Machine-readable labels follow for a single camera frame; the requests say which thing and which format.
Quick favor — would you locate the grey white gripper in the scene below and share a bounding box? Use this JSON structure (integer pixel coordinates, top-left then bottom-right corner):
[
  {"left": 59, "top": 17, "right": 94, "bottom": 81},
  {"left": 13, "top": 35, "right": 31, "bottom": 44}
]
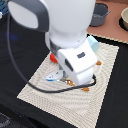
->
[{"left": 50, "top": 39, "right": 97, "bottom": 86}]

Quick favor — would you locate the light blue cup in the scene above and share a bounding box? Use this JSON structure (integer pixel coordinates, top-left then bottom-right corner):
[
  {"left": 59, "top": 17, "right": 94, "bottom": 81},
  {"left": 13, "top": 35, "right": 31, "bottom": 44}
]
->
[{"left": 87, "top": 35, "right": 99, "bottom": 52}]

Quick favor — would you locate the red toy tomato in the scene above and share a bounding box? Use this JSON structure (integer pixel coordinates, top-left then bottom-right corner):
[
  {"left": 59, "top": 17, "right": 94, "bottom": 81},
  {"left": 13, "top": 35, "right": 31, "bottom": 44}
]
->
[{"left": 50, "top": 53, "right": 56, "bottom": 63}]

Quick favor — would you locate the white blue toy fish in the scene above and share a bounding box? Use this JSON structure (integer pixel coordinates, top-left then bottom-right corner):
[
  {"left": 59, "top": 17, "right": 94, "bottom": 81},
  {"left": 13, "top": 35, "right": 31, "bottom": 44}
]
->
[{"left": 46, "top": 70, "right": 63, "bottom": 81}]

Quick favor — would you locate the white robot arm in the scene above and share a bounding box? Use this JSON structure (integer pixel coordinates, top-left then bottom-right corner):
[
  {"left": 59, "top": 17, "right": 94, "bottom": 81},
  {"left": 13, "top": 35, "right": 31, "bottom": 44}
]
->
[{"left": 8, "top": 0, "right": 97, "bottom": 85}]

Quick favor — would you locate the brown wooden board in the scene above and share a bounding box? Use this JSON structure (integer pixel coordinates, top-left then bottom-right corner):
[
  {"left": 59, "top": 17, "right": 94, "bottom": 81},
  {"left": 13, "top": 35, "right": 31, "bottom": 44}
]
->
[{"left": 87, "top": 2, "right": 128, "bottom": 43}]

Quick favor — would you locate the woven beige placemat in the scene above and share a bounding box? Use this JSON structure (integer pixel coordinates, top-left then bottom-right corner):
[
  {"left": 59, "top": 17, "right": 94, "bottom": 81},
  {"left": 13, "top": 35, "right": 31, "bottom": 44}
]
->
[{"left": 18, "top": 43, "right": 119, "bottom": 128}]

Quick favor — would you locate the large grey pot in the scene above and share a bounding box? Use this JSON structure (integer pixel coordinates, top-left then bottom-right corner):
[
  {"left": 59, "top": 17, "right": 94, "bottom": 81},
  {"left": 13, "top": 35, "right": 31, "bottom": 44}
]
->
[{"left": 90, "top": 3, "right": 110, "bottom": 27}]

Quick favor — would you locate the beige bowl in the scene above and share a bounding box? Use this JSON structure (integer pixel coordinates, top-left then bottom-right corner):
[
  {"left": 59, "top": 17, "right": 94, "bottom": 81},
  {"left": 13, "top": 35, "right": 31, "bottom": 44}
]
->
[{"left": 121, "top": 7, "right": 128, "bottom": 30}]

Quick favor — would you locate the knife with wooden handle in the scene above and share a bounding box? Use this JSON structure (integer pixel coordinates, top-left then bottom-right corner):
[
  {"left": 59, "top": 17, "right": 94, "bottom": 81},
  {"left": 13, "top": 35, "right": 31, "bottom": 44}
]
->
[{"left": 95, "top": 60, "right": 103, "bottom": 66}]

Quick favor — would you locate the fork with wooden handle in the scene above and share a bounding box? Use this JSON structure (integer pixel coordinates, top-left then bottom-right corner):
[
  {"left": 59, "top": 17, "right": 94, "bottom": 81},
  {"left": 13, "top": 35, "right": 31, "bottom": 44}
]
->
[{"left": 66, "top": 80, "right": 89, "bottom": 92}]

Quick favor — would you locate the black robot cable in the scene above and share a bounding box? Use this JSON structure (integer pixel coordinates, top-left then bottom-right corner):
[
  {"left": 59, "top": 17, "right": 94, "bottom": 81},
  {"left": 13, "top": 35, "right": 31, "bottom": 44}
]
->
[{"left": 5, "top": 16, "right": 98, "bottom": 94}]

